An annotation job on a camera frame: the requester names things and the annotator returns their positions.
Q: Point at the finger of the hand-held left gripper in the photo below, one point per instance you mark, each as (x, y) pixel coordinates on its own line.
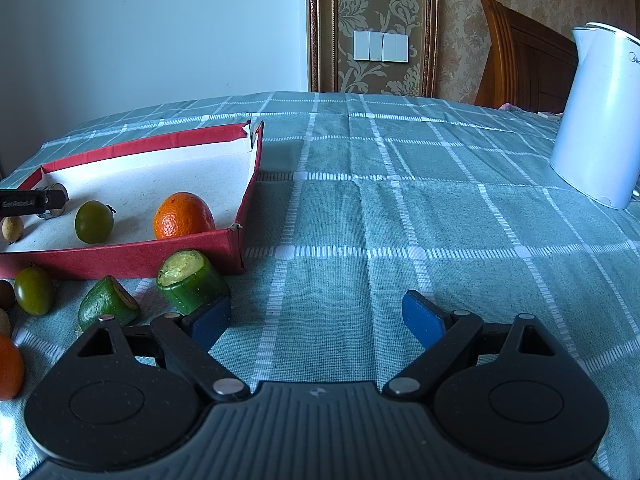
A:
(54, 202)

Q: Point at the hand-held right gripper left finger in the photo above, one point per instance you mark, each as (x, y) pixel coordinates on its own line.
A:
(212, 321)

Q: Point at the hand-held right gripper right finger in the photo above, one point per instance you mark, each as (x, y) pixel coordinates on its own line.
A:
(422, 321)

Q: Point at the brown longan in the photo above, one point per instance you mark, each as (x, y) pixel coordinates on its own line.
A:
(4, 322)
(6, 295)
(10, 230)

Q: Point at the green tomato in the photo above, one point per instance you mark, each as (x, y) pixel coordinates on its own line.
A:
(34, 292)
(94, 222)

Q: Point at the cucumber piece with cut face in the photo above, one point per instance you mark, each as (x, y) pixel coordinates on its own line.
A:
(192, 280)

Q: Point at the red cardboard box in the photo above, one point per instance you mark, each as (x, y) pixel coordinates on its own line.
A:
(125, 260)

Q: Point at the cucumber end piece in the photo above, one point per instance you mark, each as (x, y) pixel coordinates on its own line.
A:
(105, 305)

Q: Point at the orange mandarin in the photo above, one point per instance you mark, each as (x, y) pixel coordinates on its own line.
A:
(182, 215)
(10, 367)

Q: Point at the green checked tablecloth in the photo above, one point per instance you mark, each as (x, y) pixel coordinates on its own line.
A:
(400, 210)

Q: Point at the pink cloth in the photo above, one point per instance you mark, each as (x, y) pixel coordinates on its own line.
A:
(520, 109)

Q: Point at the white electric kettle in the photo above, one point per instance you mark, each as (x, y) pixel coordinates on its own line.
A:
(600, 120)

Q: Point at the wooden headboard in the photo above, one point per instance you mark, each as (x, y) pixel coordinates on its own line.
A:
(530, 60)

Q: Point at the white wall switch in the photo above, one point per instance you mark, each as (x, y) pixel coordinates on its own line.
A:
(381, 46)

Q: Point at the gold framed wall panel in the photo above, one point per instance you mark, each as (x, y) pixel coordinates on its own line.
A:
(380, 0)

